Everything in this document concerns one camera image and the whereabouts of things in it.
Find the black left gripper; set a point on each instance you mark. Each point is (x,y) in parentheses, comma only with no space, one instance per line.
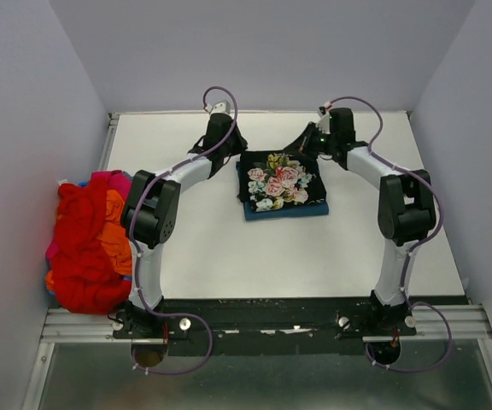
(240,141)

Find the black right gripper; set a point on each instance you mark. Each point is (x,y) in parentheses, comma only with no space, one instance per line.
(301,145)

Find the black t-shirt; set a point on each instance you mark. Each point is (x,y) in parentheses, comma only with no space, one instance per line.
(272,180)

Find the teal t-shirt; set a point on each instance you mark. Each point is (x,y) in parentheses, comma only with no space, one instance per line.
(319,209)

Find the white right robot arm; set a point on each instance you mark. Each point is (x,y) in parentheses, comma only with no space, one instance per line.
(406,210)

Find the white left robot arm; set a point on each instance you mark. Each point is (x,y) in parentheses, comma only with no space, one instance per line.
(151,208)

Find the magenta t-shirt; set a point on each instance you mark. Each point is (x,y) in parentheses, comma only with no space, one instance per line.
(116,180)

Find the orange t-shirt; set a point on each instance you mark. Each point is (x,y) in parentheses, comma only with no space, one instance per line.
(93,248)

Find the red t-shirt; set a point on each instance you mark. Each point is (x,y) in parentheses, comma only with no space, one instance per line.
(95,298)

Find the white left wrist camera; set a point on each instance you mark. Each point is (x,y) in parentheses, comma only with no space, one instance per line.
(221,107)

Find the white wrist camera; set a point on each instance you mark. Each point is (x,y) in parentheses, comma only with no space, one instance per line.
(323,124)
(221,107)

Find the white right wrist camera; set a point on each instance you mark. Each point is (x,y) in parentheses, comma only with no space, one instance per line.
(323,124)

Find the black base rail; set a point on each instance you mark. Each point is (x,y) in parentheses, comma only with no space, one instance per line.
(260,326)

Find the aluminium frame rail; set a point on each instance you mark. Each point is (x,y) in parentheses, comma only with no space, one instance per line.
(464,322)

